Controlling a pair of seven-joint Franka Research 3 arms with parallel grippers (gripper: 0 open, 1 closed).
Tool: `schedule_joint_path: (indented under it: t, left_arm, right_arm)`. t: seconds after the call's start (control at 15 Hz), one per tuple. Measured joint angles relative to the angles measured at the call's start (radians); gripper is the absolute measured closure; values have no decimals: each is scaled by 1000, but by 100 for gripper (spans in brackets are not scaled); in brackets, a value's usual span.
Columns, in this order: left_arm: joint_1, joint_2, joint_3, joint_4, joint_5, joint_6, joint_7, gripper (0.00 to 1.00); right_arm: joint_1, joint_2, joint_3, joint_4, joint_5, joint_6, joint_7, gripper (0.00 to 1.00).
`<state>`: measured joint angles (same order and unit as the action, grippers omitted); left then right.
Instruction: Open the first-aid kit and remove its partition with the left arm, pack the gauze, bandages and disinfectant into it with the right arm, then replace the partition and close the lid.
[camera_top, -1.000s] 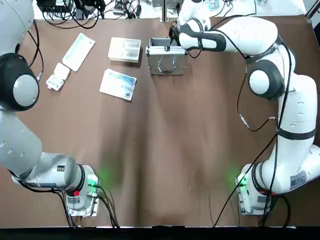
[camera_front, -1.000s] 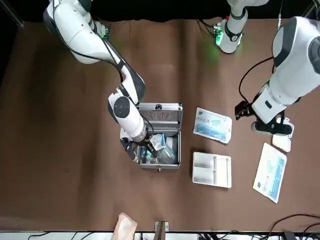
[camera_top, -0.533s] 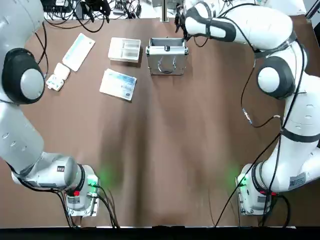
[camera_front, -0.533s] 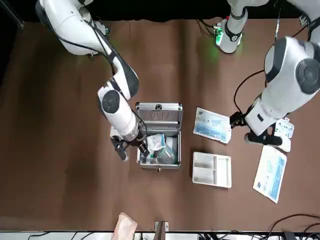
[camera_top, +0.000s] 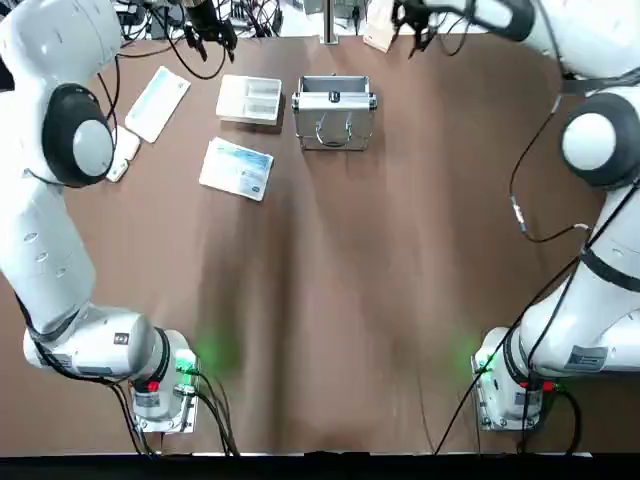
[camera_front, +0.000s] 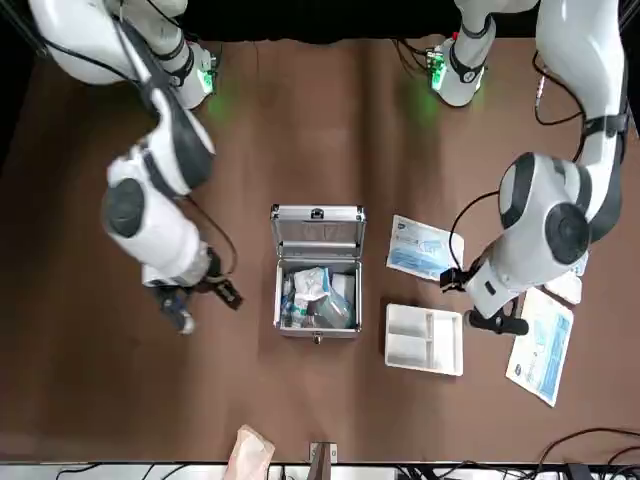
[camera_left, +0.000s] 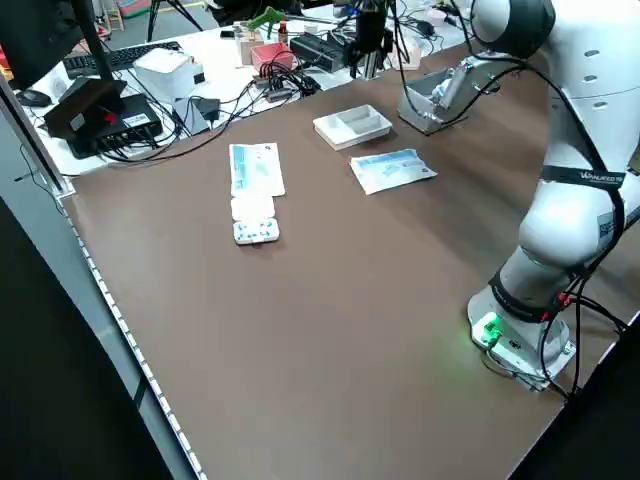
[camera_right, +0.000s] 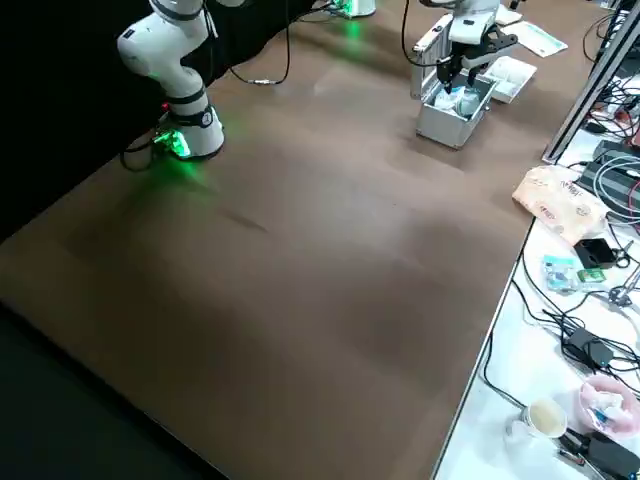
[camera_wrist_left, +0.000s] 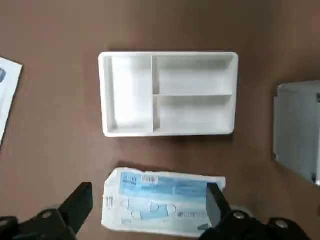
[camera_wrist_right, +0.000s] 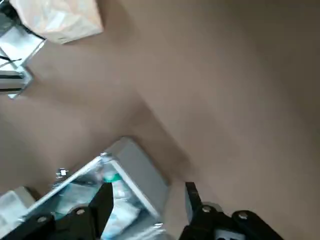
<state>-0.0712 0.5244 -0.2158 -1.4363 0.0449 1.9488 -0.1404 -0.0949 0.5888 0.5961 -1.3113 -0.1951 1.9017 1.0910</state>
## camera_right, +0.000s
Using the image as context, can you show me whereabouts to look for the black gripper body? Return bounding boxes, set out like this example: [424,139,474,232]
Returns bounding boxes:
[449,30,501,69]

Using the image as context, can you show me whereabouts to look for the white plastic partition tray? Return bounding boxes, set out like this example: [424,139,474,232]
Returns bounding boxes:
[479,55,539,105]

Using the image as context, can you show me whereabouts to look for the aluminium first-aid case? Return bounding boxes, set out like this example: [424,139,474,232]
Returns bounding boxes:
[409,13,499,150]

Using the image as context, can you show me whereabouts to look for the long white teal pouch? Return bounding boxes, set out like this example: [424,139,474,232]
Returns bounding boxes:
[517,20,570,58]

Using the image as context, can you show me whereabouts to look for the black power supply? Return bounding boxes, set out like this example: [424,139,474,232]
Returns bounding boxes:
[582,139,640,207]

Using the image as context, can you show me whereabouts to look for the small blue white packet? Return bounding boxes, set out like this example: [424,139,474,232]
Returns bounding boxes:
[542,254,576,292]

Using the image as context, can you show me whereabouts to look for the small black box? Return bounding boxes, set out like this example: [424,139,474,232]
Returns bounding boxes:
[573,238,616,270]

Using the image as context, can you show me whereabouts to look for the black scissors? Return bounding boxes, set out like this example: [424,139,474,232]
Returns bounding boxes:
[607,239,640,307]

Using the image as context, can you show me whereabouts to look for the black laptop power brick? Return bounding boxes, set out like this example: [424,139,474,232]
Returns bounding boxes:
[562,327,615,372]

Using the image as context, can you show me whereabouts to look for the paper cup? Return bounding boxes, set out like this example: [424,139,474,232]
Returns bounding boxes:
[522,398,568,440]

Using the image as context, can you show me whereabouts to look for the pink plastic bag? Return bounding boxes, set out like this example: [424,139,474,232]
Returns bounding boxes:
[578,374,640,435]

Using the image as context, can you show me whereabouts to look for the black flat device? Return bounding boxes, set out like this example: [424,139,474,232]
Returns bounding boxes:
[557,430,640,480]

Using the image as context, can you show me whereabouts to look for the aluminium profile post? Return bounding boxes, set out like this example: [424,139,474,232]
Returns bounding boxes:
[542,0,640,164]

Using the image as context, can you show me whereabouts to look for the black cable silver connector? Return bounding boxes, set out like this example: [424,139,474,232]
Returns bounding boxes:
[229,0,292,86]

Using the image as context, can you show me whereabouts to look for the black looped base cable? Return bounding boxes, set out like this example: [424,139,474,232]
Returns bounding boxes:
[119,130,166,172]

